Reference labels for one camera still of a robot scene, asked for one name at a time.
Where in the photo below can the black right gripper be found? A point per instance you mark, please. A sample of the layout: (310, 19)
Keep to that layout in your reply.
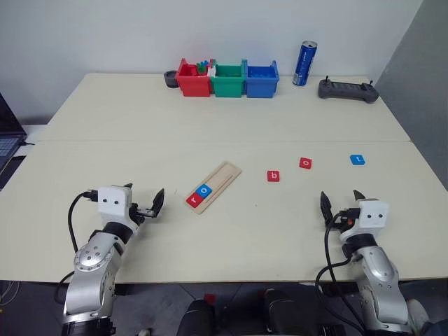
(341, 222)

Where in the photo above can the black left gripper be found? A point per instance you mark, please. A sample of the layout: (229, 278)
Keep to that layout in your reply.
(145, 213)

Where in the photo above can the red letter tile o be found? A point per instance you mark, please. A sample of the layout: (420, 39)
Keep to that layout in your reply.
(301, 166)

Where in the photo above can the red letter tile b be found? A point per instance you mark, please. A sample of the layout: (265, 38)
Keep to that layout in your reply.
(270, 178)

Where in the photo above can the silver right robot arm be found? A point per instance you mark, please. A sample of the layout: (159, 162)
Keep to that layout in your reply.
(381, 280)

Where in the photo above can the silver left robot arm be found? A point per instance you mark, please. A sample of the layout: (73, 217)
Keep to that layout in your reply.
(94, 280)

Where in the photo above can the blue letter tile t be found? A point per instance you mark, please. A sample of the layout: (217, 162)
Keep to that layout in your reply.
(353, 162)

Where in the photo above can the red letter tile r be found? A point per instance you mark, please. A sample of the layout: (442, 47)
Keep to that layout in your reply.
(198, 197)

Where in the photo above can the blue letter tile o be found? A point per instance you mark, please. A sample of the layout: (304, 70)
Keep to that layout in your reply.
(208, 187)

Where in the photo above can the wooden letter tray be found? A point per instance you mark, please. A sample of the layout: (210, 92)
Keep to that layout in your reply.
(220, 178)

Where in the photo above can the grey remote controller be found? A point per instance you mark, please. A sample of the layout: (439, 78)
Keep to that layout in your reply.
(346, 91)

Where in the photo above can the black round holder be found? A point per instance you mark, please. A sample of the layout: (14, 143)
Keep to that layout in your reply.
(169, 82)

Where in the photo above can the red plastic bin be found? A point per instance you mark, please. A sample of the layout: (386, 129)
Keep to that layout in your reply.
(192, 87)

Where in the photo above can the dark rounded shape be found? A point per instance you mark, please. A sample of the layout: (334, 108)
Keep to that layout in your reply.
(196, 318)
(283, 311)

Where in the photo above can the small red floor piece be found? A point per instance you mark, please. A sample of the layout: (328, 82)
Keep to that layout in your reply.
(210, 298)

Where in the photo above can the green plastic bin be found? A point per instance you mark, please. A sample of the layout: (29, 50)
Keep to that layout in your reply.
(227, 87)

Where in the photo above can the green toy brick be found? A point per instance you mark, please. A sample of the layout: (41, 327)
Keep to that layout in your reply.
(201, 68)

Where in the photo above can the white toy piece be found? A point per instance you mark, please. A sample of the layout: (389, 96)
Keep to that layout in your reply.
(212, 71)

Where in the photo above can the blue plastic bin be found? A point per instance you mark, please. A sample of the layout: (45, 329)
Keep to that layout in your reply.
(260, 88)

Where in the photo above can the dark laptop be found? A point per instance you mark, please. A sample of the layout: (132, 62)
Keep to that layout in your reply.
(7, 147)

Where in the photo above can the blue drink can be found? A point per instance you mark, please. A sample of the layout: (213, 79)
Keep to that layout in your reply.
(304, 63)

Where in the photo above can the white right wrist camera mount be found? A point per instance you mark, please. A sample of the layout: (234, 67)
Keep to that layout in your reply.
(372, 217)

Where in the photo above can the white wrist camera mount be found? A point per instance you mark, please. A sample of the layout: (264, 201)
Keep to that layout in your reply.
(372, 217)
(112, 210)

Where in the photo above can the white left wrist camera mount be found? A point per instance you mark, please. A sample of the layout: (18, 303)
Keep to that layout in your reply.
(112, 210)

